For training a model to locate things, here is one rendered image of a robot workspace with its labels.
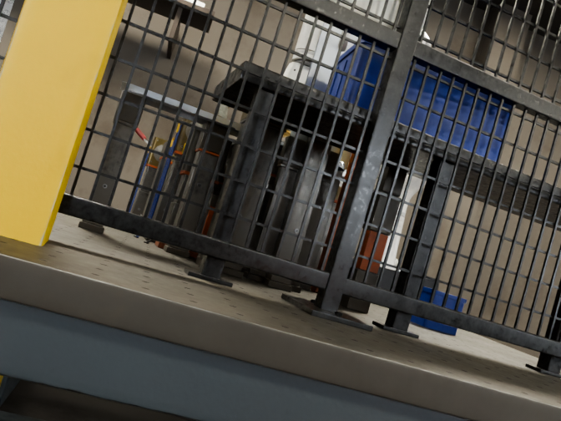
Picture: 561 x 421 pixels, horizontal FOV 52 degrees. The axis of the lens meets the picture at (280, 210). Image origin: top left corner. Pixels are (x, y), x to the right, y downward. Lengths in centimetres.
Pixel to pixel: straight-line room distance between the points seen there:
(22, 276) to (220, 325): 19
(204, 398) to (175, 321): 10
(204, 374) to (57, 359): 15
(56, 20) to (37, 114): 11
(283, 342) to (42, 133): 36
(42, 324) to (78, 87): 27
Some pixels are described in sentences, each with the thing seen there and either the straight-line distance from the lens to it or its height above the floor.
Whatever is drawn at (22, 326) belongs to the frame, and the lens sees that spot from 62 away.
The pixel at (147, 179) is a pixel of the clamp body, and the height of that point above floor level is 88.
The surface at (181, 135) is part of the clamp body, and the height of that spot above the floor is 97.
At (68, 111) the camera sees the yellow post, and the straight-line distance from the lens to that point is 71.
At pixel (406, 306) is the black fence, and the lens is 96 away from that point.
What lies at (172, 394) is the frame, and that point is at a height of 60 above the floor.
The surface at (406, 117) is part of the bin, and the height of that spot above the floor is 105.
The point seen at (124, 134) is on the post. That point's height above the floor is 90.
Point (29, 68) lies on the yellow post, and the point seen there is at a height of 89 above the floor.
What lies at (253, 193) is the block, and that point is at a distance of 111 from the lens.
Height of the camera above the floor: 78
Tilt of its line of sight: 3 degrees up
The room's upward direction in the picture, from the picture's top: 17 degrees clockwise
